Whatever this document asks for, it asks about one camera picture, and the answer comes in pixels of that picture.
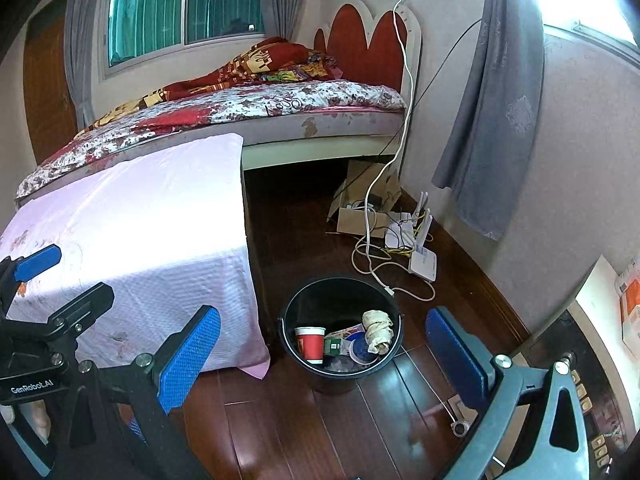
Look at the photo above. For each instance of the grey window curtain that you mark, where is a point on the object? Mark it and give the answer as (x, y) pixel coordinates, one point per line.
(85, 50)
(280, 0)

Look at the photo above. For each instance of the flat white router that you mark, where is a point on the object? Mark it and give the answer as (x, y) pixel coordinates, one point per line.
(424, 262)

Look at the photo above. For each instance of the red printed blanket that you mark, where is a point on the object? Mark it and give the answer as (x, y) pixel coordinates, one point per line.
(250, 67)

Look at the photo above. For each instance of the long grey patterned curtain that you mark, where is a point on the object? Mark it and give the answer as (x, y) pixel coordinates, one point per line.
(495, 110)

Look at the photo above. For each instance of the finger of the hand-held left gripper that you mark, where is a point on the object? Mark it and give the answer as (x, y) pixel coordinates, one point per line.
(82, 302)
(37, 262)

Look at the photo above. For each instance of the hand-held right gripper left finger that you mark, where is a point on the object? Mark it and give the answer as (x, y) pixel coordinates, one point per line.
(192, 355)

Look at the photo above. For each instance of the table with white cloth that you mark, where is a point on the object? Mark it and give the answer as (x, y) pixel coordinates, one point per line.
(140, 230)

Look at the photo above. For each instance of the orange and white box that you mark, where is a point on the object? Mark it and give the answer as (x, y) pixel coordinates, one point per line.
(631, 305)

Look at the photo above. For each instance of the blue paper cup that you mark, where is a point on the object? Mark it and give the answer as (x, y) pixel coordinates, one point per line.
(362, 349)

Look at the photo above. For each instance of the brown wooden door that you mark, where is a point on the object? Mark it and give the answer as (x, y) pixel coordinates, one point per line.
(47, 90)

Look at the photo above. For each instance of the beige paper wad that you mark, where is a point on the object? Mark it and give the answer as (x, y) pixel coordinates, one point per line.
(378, 331)

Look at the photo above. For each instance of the white framed window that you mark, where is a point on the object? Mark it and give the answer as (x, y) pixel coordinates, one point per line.
(185, 15)

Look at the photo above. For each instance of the small dark object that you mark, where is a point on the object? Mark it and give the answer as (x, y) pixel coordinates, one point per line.
(241, 25)

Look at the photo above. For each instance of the white router with antennas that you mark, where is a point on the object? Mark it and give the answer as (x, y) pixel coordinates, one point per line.
(400, 232)

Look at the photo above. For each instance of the green and white box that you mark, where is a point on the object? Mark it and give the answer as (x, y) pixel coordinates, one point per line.
(334, 347)

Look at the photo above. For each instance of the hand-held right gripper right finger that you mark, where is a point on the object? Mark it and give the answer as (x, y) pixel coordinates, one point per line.
(457, 355)

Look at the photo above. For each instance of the dark cabinet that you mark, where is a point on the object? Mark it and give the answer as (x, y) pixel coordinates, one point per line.
(605, 400)

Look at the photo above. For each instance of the cream bed frame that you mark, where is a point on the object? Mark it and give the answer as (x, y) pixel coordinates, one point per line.
(310, 152)

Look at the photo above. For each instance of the red and cream headboard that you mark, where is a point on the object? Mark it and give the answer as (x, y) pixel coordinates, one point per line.
(365, 45)

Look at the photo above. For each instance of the white panel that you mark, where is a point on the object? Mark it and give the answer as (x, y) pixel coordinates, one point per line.
(600, 305)

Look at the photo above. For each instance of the black trash bin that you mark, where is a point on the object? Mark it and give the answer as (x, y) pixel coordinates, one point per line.
(340, 300)

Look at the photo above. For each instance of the grey mattress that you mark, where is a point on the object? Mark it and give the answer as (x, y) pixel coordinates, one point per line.
(350, 122)

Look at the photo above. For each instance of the floral bed sheet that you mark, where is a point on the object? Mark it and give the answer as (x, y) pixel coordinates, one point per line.
(300, 97)

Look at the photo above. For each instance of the red paper cup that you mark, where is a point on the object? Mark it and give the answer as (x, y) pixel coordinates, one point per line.
(311, 346)

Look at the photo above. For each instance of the cardboard box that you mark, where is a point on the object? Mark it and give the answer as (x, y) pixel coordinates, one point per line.
(357, 215)

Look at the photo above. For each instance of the person's left hand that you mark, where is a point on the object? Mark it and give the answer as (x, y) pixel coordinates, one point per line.
(30, 416)

